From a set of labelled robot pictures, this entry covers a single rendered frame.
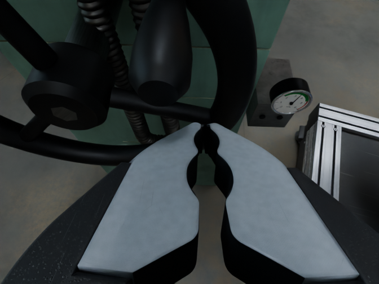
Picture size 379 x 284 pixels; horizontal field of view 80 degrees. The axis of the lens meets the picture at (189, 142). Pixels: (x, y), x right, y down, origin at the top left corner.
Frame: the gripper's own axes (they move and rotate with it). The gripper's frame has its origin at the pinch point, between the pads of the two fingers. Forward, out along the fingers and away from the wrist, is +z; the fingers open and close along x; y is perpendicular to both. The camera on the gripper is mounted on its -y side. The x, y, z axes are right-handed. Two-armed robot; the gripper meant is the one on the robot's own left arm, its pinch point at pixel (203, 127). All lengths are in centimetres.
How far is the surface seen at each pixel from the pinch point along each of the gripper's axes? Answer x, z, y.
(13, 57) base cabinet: -30.8, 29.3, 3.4
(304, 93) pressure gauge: 16.6, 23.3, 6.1
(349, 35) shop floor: 100, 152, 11
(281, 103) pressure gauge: 14.2, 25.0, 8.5
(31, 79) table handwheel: -11.5, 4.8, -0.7
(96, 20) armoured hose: -9.1, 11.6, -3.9
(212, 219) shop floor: 9, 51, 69
